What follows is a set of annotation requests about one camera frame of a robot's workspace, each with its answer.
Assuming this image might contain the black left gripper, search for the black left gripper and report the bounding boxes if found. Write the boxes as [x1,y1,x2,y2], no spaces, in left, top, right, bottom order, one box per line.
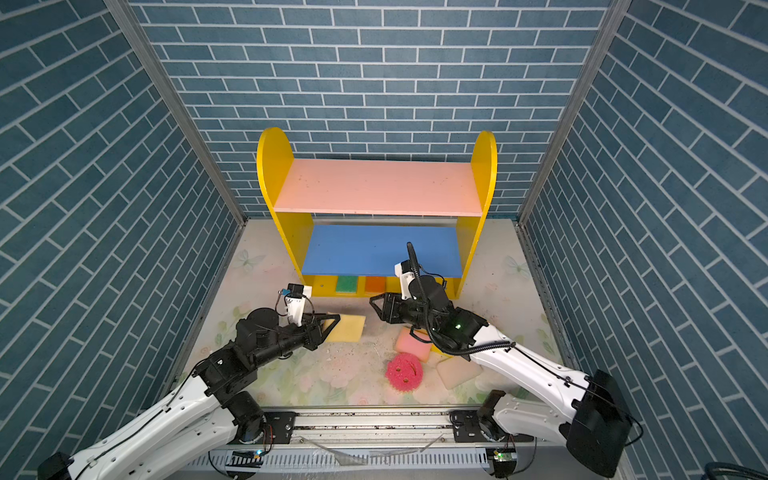
[252,312,342,371]

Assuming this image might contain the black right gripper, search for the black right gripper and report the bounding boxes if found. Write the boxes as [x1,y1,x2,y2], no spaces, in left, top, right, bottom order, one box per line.
[368,290,439,334]

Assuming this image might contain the orange sponge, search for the orange sponge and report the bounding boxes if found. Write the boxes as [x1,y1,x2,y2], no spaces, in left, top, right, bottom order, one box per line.
[364,276,387,294]

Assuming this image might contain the green sponge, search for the green sponge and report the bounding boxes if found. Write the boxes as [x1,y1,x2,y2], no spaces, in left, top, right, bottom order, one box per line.
[335,276,358,295]

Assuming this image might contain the small yellow sponge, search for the small yellow sponge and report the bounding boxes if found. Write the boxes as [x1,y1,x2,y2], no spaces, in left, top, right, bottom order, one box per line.
[430,344,452,358]

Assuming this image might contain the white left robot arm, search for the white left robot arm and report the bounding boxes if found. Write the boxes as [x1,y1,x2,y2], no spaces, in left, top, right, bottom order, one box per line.
[37,307,341,479]

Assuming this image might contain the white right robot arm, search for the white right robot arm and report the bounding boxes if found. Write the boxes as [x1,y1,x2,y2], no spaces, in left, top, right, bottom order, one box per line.
[369,275,635,478]

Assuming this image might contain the yellow pink blue wooden shelf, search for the yellow pink blue wooden shelf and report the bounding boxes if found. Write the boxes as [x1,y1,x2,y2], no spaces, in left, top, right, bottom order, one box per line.
[256,128,498,299]

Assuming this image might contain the pink rectangular sponge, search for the pink rectangular sponge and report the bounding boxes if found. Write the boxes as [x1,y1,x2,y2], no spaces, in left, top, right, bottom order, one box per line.
[394,328,432,363]

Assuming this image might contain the pink round scrubber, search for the pink round scrubber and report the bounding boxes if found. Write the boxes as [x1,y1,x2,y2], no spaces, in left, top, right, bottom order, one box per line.
[385,353,423,392]

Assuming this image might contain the beige sponge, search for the beige sponge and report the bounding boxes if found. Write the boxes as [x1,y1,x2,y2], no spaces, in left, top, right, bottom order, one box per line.
[436,357,483,390]

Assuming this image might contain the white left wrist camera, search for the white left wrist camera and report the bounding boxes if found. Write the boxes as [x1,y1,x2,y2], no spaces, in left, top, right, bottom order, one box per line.
[281,283,312,326]

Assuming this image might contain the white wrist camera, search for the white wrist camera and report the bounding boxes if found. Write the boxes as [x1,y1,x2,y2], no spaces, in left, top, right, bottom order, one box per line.
[281,283,312,326]
[395,260,416,300]

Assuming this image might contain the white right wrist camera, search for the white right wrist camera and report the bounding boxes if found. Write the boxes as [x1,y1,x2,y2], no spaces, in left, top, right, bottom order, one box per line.
[395,260,416,300]

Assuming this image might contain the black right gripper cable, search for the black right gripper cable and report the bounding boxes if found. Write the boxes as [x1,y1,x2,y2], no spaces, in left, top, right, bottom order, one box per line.
[406,241,517,358]

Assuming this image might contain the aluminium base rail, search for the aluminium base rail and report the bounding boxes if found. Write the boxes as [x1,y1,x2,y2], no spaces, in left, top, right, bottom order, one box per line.
[119,404,619,451]

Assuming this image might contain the white perforated cable tray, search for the white perforated cable tray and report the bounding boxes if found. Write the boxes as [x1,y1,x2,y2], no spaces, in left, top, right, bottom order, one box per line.
[182,447,490,473]

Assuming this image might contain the aluminium left corner post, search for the aluminium left corner post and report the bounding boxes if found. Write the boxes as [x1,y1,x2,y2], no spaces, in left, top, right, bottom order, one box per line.
[104,0,247,227]

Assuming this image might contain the aluminium corner post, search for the aluminium corner post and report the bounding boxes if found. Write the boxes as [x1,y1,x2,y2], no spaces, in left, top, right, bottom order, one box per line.
[518,0,631,226]
[104,0,247,227]

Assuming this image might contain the aluminium right corner post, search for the aluminium right corner post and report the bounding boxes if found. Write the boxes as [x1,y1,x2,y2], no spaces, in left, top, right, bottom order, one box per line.
[518,0,631,226]

